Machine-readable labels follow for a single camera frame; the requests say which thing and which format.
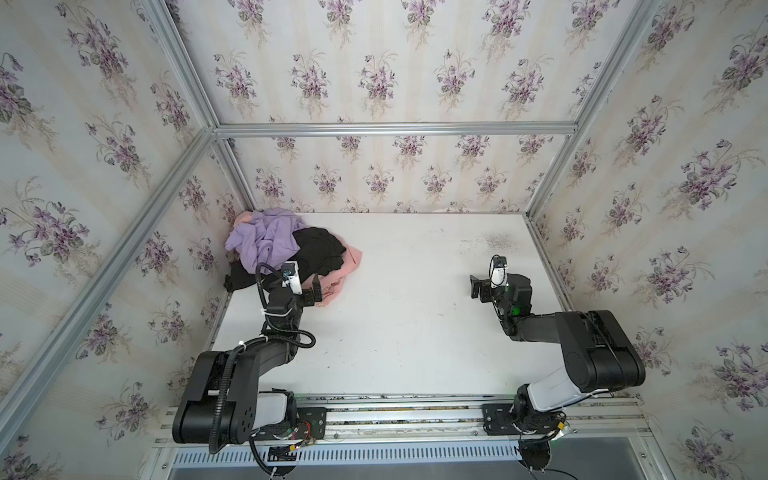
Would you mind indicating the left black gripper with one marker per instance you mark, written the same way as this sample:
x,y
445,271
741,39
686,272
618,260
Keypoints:
x,y
309,291

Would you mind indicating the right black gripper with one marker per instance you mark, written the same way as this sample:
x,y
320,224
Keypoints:
x,y
482,289

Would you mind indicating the black cloth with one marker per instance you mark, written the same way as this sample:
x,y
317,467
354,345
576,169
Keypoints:
x,y
320,253

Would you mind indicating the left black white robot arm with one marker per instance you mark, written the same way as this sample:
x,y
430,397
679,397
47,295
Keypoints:
x,y
222,403

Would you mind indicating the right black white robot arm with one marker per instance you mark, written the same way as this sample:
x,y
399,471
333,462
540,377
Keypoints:
x,y
597,357

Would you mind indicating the pink cloth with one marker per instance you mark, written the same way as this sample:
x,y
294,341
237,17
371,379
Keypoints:
x,y
277,236

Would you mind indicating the purple cloth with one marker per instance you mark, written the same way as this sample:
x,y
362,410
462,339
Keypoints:
x,y
264,237

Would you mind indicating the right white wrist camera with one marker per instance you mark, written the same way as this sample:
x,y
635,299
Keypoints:
x,y
498,271

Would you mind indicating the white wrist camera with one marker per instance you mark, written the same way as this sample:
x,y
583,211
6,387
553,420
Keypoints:
x,y
498,271
290,277

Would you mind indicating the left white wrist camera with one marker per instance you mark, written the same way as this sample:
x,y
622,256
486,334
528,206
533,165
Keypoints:
x,y
290,277

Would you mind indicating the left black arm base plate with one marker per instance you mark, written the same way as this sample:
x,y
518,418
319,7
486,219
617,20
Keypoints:
x,y
305,424

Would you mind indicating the aluminium mounting rail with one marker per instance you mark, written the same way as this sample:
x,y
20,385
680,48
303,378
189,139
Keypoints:
x,y
399,418

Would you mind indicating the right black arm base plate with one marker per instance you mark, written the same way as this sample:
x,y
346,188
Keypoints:
x,y
505,419

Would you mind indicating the white slotted cable duct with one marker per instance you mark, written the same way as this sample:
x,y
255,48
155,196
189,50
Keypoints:
x,y
340,454

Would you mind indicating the aluminium frame enclosure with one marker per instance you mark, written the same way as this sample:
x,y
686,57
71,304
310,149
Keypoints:
x,y
626,139

